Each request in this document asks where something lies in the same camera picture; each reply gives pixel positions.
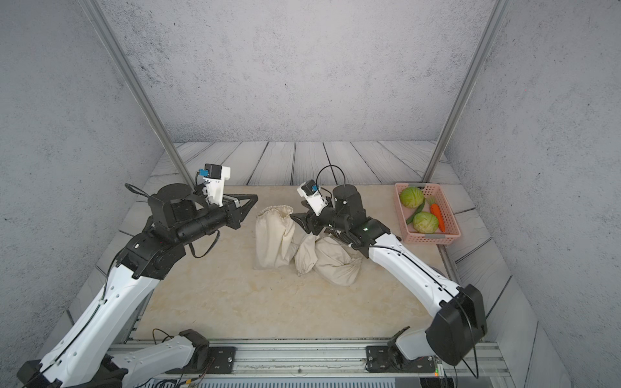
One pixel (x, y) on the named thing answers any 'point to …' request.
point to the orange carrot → (436, 210)
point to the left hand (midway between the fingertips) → (259, 198)
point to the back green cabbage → (411, 197)
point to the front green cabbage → (425, 222)
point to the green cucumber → (418, 210)
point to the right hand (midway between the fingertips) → (298, 209)
